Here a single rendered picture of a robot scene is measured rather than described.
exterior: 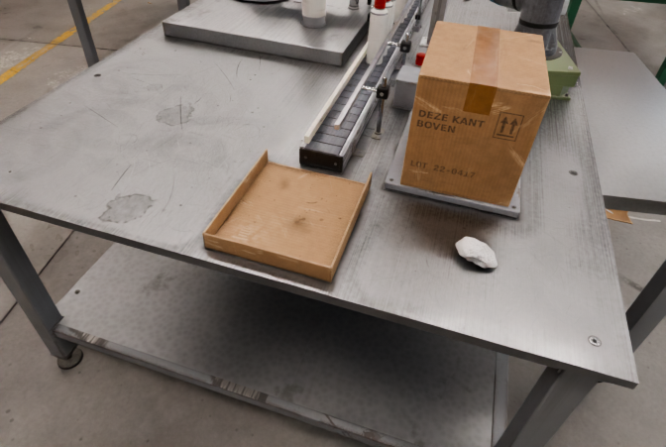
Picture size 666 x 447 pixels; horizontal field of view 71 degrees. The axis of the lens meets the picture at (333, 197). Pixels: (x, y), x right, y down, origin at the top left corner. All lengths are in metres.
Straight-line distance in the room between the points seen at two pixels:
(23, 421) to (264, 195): 1.15
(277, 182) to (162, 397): 0.93
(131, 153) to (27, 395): 0.97
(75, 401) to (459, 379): 1.21
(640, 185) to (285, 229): 0.86
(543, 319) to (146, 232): 0.77
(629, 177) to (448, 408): 0.78
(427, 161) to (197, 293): 0.96
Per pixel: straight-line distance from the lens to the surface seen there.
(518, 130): 0.97
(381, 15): 1.45
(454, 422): 1.46
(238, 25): 1.79
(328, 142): 1.13
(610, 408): 1.95
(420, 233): 0.99
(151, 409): 1.74
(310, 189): 1.06
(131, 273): 1.80
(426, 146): 1.00
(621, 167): 1.39
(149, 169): 1.18
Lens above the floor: 1.51
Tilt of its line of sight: 41 degrees down
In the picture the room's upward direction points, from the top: 3 degrees clockwise
